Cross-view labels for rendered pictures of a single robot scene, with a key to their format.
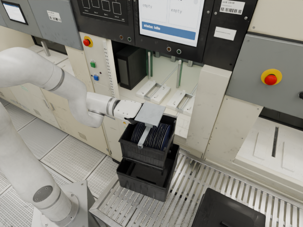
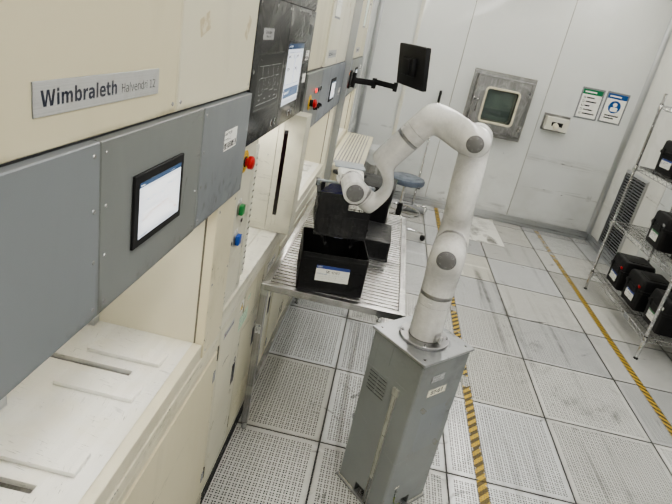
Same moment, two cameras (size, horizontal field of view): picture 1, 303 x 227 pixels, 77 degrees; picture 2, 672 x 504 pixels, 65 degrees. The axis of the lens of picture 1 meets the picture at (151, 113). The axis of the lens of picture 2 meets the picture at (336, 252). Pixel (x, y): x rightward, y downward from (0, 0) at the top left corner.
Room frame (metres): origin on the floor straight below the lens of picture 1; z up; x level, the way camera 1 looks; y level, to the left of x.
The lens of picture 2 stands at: (1.50, 1.88, 1.76)
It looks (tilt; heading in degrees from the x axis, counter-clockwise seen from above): 23 degrees down; 243
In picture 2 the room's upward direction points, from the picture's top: 12 degrees clockwise
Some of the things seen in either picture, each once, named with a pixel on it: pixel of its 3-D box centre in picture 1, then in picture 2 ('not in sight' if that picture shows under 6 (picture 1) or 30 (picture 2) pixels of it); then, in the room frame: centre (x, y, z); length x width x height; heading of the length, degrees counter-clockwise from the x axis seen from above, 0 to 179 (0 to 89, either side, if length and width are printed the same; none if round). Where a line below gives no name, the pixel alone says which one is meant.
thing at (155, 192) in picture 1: (149, 165); (331, 261); (0.57, 0.01, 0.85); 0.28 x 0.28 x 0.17; 70
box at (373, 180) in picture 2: not in sight; (366, 200); (0.06, -0.72, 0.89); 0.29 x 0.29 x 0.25; 57
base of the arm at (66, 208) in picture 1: (54, 203); (430, 315); (0.36, 0.48, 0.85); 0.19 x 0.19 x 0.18
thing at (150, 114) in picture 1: (149, 136); (342, 202); (0.57, 0.01, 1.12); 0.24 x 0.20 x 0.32; 160
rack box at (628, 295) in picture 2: not in sight; (646, 291); (-2.51, -0.55, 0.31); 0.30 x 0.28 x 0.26; 60
